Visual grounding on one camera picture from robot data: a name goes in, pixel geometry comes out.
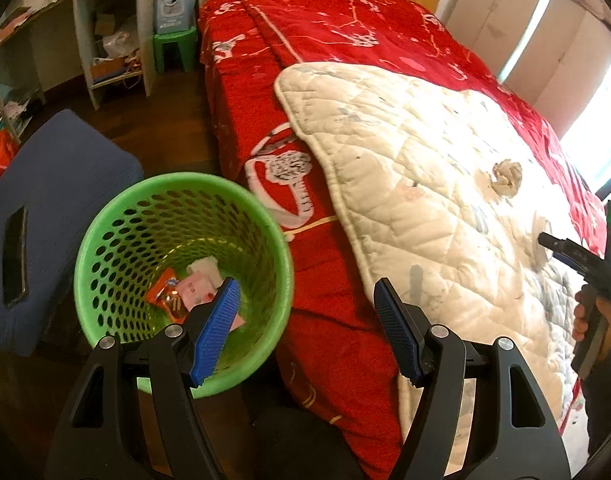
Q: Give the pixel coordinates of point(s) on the white wardrobe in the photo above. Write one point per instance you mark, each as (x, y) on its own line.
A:
(510, 25)

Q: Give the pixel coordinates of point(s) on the green plastic stool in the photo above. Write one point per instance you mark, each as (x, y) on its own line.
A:
(175, 42)

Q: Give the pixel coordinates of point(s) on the cream crumpled paper ball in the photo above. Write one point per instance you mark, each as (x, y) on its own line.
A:
(505, 177)

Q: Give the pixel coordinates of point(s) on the white quilted blanket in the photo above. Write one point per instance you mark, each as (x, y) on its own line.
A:
(410, 160)

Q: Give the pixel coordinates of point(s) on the white desk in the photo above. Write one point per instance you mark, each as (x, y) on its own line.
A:
(83, 35)

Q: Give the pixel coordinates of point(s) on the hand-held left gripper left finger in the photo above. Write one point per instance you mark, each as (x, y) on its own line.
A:
(215, 330)

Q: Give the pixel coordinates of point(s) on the blue cushioned seat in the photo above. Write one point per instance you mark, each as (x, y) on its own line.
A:
(70, 170)

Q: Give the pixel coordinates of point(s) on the pink package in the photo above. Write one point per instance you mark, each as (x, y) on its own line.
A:
(195, 292)

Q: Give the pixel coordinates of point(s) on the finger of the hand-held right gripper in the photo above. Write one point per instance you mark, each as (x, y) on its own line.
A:
(565, 255)

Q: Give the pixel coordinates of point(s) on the white tissue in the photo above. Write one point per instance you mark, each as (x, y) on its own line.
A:
(203, 265)

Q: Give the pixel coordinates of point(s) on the person's right hand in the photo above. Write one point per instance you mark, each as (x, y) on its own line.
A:
(610, 330)

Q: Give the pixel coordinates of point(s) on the blue paper bag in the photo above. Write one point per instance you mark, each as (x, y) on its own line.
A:
(175, 10)

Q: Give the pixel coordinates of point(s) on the green plastic mesh basket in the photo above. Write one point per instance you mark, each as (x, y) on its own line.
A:
(135, 220)

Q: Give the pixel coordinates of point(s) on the red printed bed cover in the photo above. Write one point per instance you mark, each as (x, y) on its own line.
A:
(335, 25)

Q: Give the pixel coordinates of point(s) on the dark cloth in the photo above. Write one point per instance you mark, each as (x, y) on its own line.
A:
(295, 450)

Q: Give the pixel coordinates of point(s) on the window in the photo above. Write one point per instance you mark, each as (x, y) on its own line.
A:
(600, 135)

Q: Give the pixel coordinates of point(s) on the person's right forearm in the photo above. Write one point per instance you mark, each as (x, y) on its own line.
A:
(605, 405)

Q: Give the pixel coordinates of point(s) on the orange and black snack wrapper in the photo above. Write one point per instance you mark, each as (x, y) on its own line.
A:
(165, 290)

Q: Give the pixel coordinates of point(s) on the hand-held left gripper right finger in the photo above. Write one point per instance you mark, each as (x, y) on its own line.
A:
(395, 330)

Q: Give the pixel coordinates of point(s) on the black phone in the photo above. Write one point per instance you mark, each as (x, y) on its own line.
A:
(15, 260)

